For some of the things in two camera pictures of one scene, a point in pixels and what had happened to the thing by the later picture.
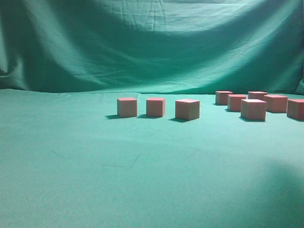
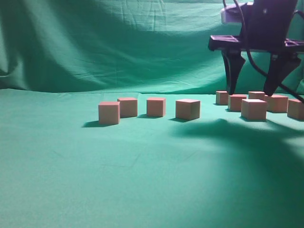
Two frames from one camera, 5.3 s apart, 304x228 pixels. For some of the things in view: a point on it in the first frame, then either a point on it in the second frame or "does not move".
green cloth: x=67 y=160 does not move
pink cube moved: x=234 y=101 to x=276 y=103
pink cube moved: x=257 y=95 to x=234 y=101
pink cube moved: x=254 y=110 does not move
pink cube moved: x=127 y=107 does not move
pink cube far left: x=221 y=97 does not move
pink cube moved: x=276 y=103 to x=295 y=109
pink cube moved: x=295 y=109 to x=109 y=112
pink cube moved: x=155 y=107 does not move
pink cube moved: x=187 y=109 does not move
